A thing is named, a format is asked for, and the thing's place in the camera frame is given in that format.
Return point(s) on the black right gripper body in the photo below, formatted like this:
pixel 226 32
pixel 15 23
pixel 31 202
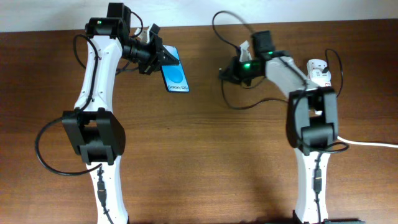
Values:
pixel 239 70

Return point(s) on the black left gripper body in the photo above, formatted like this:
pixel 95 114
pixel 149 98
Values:
pixel 151 60

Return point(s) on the blue screen smartphone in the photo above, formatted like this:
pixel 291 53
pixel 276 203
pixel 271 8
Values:
pixel 174 75

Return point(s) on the white power strip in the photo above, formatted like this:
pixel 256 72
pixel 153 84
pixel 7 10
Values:
pixel 315 68

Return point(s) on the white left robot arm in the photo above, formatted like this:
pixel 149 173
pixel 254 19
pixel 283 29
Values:
pixel 92 128

